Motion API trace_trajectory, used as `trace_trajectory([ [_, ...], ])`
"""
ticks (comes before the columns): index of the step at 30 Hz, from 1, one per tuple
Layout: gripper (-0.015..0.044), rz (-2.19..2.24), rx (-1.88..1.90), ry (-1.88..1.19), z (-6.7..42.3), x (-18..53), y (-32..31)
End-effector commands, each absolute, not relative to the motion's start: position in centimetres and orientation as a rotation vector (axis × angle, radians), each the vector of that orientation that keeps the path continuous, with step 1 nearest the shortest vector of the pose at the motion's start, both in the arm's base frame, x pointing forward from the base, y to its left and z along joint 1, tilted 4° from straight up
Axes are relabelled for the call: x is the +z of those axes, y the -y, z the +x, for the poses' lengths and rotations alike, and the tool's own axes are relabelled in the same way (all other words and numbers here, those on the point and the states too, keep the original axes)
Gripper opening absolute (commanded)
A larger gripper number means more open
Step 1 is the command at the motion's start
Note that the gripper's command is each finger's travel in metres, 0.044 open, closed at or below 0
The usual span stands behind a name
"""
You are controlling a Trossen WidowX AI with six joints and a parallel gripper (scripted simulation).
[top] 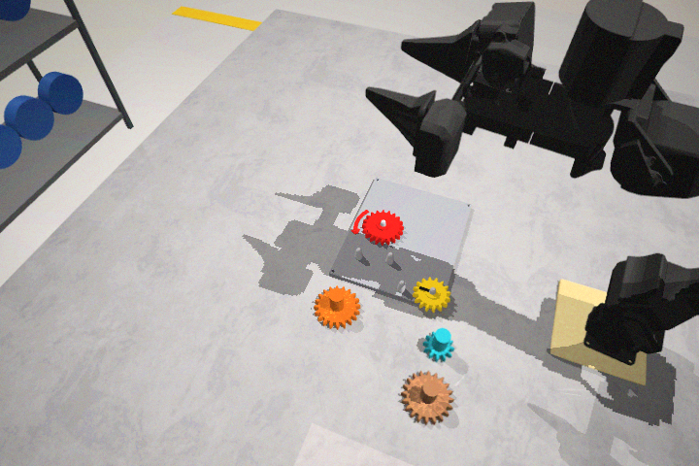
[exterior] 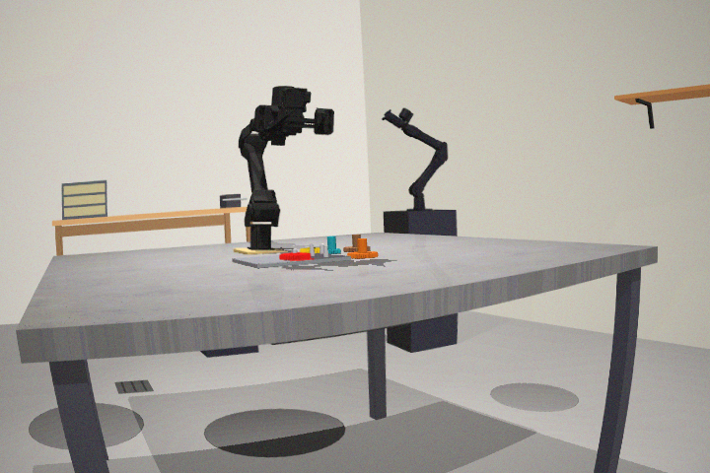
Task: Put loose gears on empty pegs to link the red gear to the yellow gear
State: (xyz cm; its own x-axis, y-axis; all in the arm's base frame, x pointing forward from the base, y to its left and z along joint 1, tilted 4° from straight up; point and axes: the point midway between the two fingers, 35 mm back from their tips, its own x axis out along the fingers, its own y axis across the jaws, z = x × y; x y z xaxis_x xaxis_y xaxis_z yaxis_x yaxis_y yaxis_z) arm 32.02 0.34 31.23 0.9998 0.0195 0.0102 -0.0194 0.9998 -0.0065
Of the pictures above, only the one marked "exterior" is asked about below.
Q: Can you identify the teal toothed gear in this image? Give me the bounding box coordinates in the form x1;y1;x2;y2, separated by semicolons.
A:
327;236;341;254

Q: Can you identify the red gear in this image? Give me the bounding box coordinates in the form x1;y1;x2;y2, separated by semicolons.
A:
279;252;311;260

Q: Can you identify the brown gear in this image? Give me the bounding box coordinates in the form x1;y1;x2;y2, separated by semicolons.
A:
343;235;371;252

